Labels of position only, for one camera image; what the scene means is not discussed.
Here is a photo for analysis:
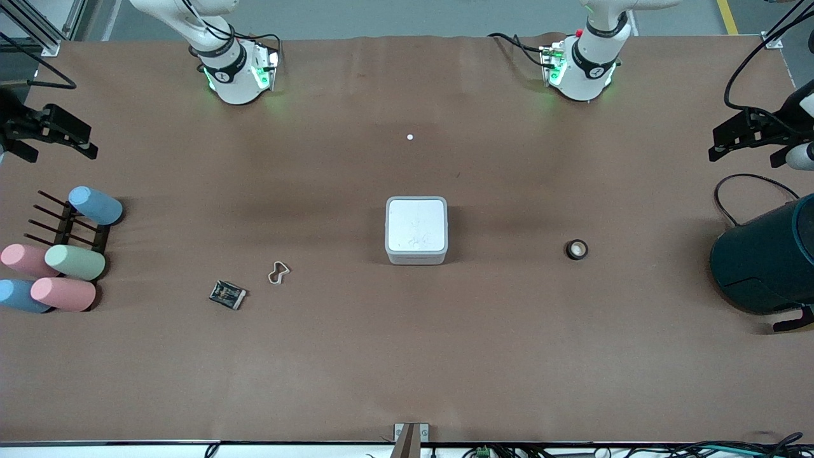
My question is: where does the black cable bundle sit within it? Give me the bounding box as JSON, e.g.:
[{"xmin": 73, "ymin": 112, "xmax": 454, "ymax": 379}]
[{"xmin": 630, "ymin": 433, "xmax": 814, "ymax": 458}]

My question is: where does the black cup rack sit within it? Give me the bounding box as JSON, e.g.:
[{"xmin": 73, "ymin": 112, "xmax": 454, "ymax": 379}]
[{"xmin": 25, "ymin": 189, "xmax": 111, "ymax": 256}]

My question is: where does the black kettle cable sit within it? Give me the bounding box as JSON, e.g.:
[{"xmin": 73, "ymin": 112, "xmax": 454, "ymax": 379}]
[{"xmin": 714, "ymin": 173, "xmax": 801, "ymax": 227}]

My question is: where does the white square trash bin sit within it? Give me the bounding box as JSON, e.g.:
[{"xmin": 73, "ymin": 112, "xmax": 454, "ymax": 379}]
[{"xmin": 385, "ymin": 196, "xmax": 449, "ymax": 266}]

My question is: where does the metal bracket with brown post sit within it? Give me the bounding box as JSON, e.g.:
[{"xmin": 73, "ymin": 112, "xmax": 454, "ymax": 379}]
[{"xmin": 389, "ymin": 422, "xmax": 430, "ymax": 458}]

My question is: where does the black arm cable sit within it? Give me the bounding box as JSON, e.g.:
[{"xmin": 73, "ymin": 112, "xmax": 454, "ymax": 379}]
[
  {"xmin": 0, "ymin": 32, "xmax": 78, "ymax": 90},
  {"xmin": 724, "ymin": 0, "xmax": 814, "ymax": 114}
]

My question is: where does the pink cup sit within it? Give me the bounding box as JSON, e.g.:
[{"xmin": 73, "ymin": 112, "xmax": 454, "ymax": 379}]
[
  {"xmin": 0, "ymin": 244, "xmax": 59, "ymax": 279},
  {"xmin": 30, "ymin": 277, "xmax": 97, "ymax": 313}
]

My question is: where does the brown table cover mat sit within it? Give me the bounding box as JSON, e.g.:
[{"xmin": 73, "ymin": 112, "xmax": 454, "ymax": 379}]
[{"xmin": 0, "ymin": 32, "xmax": 814, "ymax": 445}]

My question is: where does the blue cup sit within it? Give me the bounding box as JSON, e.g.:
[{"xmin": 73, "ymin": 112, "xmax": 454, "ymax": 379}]
[
  {"xmin": 0, "ymin": 279, "xmax": 52, "ymax": 314},
  {"xmin": 68, "ymin": 186, "xmax": 124, "ymax": 226}
]

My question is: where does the aluminium frame post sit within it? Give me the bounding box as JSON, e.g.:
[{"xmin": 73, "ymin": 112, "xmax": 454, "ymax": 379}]
[
  {"xmin": 760, "ymin": 0, "xmax": 814, "ymax": 52},
  {"xmin": 0, "ymin": 0, "xmax": 87, "ymax": 58}
]

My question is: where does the green cup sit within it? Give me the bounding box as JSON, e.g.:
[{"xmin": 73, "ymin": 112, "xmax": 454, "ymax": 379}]
[{"xmin": 45, "ymin": 244, "xmax": 107, "ymax": 282}]

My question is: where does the black base cable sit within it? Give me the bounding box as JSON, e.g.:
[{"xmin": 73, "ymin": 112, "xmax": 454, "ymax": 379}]
[{"xmin": 488, "ymin": 32, "xmax": 555, "ymax": 69}]

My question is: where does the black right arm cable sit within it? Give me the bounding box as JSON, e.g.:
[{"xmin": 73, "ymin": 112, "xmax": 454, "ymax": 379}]
[{"xmin": 0, "ymin": 32, "xmax": 78, "ymax": 90}]

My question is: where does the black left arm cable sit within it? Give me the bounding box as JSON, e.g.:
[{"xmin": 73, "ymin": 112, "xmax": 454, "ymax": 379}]
[{"xmin": 724, "ymin": 0, "xmax": 814, "ymax": 114}]

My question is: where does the teal electric kettle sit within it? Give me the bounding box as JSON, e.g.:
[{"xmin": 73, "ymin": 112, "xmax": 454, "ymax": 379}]
[{"xmin": 709, "ymin": 193, "xmax": 814, "ymax": 333}]

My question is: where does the black snack packet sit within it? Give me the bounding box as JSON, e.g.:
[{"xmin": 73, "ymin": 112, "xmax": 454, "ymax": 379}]
[{"xmin": 209, "ymin": 280, "xmax": 248, "ymax": 311}]

